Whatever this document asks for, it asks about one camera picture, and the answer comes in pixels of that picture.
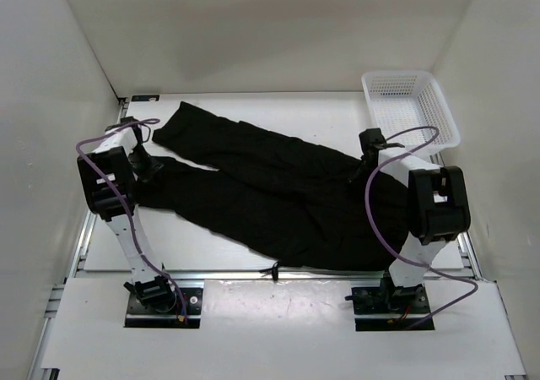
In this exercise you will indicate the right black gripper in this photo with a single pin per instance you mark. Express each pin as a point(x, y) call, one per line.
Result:
point(354, 176)

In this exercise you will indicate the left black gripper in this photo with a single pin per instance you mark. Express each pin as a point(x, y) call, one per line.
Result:
point(145, 176)

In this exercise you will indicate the black trousers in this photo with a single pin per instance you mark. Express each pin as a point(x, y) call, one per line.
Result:
point(280, 196)

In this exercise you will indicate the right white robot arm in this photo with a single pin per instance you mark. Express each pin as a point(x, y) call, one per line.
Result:
point(437, 206)

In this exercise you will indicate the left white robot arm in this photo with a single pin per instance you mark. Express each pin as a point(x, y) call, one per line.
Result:
point(110, 167)

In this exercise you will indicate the white plastic mesh basket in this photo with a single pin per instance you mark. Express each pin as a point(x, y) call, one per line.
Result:
point(400, 100)

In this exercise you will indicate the aluminium front rail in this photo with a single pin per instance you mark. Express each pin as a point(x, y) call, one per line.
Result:
point(291, 274)

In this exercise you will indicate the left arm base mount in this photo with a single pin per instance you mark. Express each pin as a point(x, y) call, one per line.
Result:
point(158, 305)

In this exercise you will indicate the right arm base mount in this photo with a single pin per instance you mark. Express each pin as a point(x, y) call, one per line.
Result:
point(387, 308)

